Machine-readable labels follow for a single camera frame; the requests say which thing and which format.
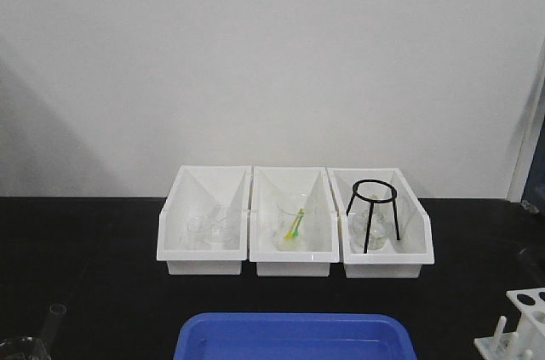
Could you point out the clear glass test tube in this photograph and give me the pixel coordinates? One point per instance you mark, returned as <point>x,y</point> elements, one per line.
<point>51,324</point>

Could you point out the white test tube rack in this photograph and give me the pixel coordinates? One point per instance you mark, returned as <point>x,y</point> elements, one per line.
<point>527,340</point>

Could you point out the glass beaker in middle bin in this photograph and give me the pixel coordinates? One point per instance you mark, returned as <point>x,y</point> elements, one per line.
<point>293,213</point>

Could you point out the middle white storage bin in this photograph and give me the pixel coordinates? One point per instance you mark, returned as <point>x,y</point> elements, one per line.
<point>321,230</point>

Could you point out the white storage bin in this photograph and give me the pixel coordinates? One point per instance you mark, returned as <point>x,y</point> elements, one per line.
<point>321,230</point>
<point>397,259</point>
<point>201,188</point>

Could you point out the green yellow plastic droppers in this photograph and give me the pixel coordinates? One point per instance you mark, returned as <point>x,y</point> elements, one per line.
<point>293,231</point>

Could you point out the glassware in left bin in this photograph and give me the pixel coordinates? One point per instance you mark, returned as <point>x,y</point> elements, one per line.
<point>215,229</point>

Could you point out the left white storage bin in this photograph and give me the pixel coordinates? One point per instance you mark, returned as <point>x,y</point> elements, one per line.
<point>201,188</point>

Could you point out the glass flask under tripod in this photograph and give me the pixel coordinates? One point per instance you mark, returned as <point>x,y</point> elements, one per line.
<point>379,229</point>

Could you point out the right white storage bin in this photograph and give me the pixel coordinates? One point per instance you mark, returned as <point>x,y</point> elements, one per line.
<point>397,259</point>

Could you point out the blue plastic tray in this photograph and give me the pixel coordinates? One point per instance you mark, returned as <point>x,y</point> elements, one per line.
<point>230,335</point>

